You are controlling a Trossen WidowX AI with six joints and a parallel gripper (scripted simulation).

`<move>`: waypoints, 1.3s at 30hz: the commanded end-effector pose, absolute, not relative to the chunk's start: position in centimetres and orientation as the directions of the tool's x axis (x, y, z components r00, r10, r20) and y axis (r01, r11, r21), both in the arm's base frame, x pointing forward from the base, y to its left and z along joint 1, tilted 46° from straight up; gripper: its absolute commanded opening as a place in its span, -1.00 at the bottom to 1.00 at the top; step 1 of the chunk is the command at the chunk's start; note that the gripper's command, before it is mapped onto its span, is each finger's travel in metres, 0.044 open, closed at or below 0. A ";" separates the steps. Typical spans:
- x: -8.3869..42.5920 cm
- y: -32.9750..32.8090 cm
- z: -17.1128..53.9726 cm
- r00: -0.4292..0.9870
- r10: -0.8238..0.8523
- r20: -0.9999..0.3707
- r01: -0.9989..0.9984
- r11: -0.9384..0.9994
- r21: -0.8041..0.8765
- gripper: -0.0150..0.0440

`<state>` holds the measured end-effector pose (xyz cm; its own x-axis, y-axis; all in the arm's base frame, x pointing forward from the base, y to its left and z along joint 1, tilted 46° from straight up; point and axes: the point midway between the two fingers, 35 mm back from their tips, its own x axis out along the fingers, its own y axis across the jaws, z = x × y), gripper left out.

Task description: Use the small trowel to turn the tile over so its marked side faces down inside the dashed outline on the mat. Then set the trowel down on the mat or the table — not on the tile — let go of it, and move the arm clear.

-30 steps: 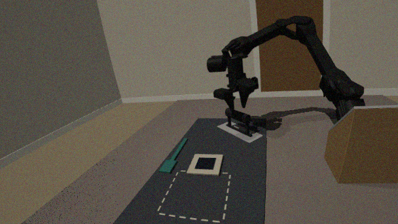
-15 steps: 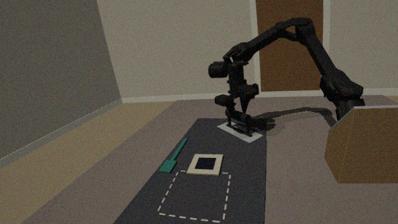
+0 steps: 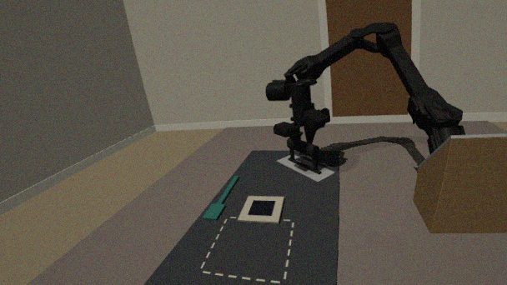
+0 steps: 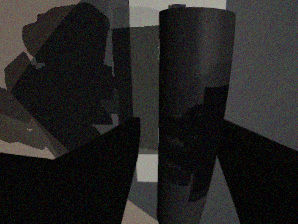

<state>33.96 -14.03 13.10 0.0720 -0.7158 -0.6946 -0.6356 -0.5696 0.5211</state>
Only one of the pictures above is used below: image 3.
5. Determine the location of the small green trowel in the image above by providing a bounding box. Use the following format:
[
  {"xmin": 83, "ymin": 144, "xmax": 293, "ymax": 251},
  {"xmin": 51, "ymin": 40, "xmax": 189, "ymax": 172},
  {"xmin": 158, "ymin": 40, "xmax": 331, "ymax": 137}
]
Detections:
[{"xmin": 203, "ymin": 176, "xmax": 239, "ymax": 221}]

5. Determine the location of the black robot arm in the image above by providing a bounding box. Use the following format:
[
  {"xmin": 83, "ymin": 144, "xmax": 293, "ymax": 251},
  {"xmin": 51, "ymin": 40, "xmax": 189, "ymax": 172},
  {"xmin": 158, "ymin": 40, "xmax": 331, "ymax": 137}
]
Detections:
[{"xmin": 266, "ymin": 22, "xmax": 465, "ymax": 154}]

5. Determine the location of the beige square tile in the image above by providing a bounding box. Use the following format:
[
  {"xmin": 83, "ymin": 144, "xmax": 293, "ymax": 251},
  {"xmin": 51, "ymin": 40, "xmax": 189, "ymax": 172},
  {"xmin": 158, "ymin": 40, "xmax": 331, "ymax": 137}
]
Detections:
[{"xmin": 238, "ymin": 196, "xmax": 284, "ymax": 224}]

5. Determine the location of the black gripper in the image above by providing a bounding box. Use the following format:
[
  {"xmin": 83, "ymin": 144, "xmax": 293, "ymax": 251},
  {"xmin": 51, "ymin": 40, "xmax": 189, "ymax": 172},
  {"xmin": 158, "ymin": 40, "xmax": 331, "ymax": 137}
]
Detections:
[{"xmin": 274, "ymin": 100, "xmax": 317, "ymax": 152}]

